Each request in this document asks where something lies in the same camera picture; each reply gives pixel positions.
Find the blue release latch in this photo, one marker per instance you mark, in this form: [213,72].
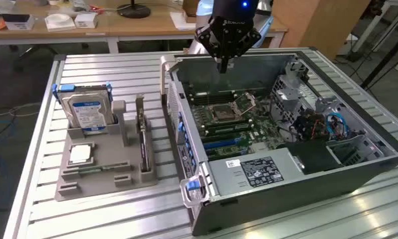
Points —
[191,186]

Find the white labelled box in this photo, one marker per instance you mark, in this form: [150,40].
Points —
[85,21]

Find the white paper stack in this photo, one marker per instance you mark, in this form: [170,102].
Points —
[179,21]

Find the grey cup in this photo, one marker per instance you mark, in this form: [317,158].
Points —
[39,2]

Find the blue card retention latch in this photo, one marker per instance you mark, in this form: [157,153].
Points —
[185,139]

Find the CPU socket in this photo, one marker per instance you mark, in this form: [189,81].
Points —
[223,113]

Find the blue expansion slot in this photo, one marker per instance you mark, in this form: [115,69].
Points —
[218,144]

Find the brown cardboard box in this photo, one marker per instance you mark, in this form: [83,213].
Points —
[189,7]

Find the metal socket cover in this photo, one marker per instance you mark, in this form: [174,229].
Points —
[245,103]

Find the white desk label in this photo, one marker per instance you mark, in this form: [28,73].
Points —
[94,33]

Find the wooden cabinet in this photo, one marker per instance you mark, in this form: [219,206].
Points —
[318,25]

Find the wooden desk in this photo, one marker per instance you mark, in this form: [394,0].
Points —
[135,27]

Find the black lamp base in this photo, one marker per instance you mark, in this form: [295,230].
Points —
[134,11]

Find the open black PC case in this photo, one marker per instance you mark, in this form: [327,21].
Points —
[285,194]

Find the dark RAM slot bank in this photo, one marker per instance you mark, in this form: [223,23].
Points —
[211,95]

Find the hard disk with blue carrier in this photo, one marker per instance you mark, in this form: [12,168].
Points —
[85,112]

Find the installed RAM stick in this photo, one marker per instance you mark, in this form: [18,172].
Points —
[225,129]

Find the green RAM stick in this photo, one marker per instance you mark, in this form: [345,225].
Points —
[91,169]

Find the grey printed parts rack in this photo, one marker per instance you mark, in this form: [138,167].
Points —
[98,179]

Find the clear plastic bag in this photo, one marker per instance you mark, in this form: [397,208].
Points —
[0,7]

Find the perforated metal disk bay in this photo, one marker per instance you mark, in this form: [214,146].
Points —
[287,99]

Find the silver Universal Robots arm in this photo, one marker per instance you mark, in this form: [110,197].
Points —
[198,46]

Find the white tray with round hollow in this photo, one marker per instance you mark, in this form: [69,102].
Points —
[58,22]

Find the grey foil packet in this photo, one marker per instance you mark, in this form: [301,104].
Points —
[78,5]

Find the small red item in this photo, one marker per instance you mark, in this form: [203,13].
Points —
[94,8]

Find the grey power supply unit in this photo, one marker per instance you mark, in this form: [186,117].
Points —
[225,179]

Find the black plastic shroud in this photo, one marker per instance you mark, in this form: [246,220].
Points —
[311,156]

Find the white box with black top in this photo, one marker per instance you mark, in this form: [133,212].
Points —
[17,22]

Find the black stand leg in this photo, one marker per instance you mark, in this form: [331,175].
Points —
[385,58]

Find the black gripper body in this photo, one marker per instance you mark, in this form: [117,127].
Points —
[233,22]

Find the black chair base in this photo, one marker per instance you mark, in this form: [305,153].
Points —
[29,53]

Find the white box on floor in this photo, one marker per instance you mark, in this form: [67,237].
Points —
[349,44]

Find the Nvidia graphics card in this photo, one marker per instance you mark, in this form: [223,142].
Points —
[145,149]

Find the silver CPU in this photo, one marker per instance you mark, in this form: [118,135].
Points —
[78,154]

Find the orange flat packet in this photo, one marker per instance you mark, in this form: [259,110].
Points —
[0,25]

